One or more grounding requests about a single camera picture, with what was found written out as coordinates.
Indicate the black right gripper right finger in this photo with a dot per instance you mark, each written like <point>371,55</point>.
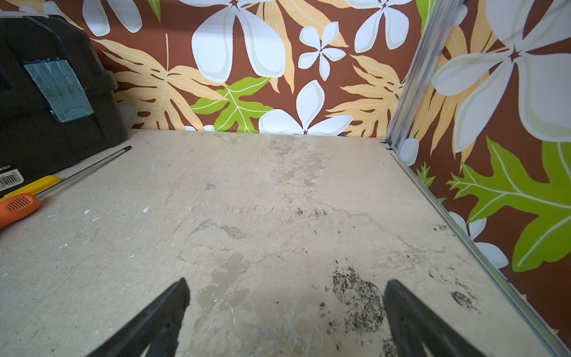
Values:
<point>417,330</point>

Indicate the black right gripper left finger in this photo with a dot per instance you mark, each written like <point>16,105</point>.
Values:
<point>155,330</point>

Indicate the black toolbox with yellow label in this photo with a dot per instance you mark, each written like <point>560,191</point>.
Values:
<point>57,103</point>

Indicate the yellow handled screwdriver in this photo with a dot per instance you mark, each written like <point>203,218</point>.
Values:
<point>48,184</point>

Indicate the orange handled screwdriver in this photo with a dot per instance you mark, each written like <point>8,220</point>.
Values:
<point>17,208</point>

